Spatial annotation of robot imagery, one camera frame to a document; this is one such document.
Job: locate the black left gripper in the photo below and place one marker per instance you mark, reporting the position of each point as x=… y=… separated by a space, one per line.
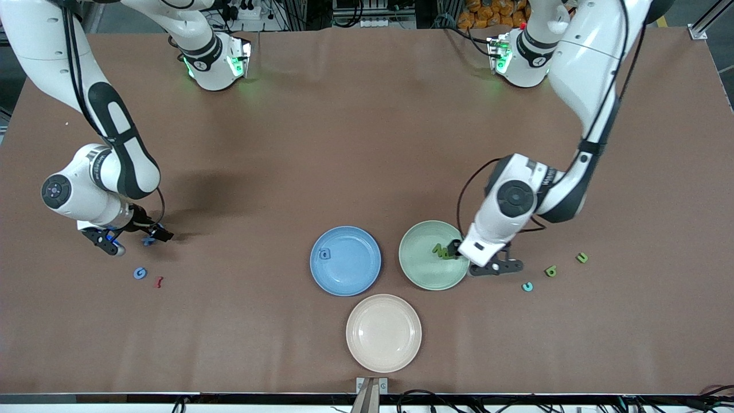
x=457 y=248

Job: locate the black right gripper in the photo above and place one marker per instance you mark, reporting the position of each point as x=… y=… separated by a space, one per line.
x=141 y=223

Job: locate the green foam letter N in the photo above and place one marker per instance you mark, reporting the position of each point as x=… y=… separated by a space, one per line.
x=438 y=249

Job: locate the blue foam letter X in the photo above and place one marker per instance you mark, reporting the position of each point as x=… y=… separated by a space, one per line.
x=147 y=242

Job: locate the blue foam letter G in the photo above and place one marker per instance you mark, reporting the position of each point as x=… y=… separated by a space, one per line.
x=136 y=273

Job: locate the green foam letter u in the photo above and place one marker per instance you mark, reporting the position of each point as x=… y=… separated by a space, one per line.
x=582 y=260

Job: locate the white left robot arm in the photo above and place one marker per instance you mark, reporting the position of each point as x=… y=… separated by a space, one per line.
x=590 y=51

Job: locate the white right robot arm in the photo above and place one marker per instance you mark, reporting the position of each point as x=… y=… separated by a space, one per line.
x=34 y=34

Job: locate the green plate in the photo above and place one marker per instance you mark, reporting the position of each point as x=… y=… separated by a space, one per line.
x=421 y=269

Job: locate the teal foam letter c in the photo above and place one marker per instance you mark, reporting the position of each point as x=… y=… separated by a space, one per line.
x=524 y=287

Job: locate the blue plate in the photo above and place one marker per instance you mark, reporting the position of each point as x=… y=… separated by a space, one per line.
x=352 y=269

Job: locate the cream plate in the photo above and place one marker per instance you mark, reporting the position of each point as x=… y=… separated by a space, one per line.
x=383 y=333

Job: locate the brown table cover sheet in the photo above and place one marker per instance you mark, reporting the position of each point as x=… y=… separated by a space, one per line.
x=367 y=143

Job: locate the white power strip with plugs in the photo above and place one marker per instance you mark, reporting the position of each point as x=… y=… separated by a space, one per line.
x=248 y=14

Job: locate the orange objects pile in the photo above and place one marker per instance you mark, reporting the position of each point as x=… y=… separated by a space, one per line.
x=487 y=14

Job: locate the metal camera pole bracket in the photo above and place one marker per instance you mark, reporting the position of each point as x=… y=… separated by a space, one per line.
x=371 y=396

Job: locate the aluminium frame corner profile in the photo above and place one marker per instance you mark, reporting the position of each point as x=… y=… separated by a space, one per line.
x=698 y=31

